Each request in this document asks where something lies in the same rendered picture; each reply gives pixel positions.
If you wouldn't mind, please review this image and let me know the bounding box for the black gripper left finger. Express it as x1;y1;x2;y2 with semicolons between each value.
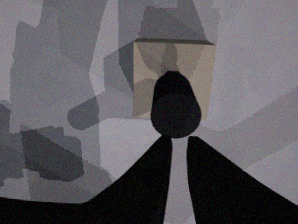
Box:
0;135;172;224

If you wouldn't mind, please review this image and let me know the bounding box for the beige block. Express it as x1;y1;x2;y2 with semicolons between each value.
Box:
133;37;217;120

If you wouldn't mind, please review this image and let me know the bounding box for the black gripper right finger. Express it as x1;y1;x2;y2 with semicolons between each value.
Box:
186;136;298;224

